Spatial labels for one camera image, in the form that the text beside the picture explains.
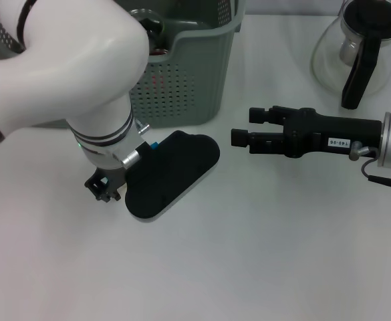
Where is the wrist cable with plug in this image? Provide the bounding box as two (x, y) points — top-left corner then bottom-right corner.
(121, 150), (141, 167)
(348, 140), (391, 195)

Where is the glass pitcher black lid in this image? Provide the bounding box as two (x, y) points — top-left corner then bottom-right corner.
(310, 0), (391, 110)

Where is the left wrist cable with plug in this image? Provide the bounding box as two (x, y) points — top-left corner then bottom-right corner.
(121, 150), (141, 167)

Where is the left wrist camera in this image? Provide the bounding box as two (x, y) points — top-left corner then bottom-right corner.
(124, 130), (221, 223)

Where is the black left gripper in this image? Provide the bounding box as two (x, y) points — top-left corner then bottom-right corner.
(84, 167), (128, 203)

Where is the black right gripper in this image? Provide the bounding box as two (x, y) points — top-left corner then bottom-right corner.
(230, 105), (383, 160)

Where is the right wrist cable with plug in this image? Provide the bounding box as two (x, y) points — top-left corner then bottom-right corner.
(348, 140), (391, 195)

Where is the grey-green perforated storage bin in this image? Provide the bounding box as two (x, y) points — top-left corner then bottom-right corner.
(0, 0), (248, 130)

